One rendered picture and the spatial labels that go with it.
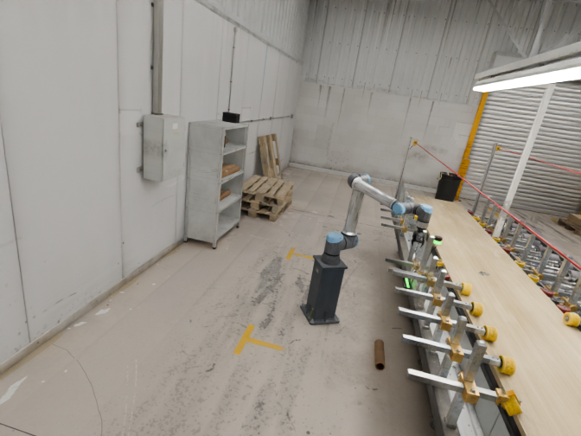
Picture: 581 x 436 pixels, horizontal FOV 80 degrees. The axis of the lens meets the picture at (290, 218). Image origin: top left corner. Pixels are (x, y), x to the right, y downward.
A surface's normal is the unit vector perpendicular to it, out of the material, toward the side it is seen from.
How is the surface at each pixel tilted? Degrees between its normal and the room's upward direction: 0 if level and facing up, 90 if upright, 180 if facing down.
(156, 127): 90
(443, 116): 90
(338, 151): 90
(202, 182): 90
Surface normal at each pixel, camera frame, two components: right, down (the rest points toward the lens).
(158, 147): -0.22, 0.29
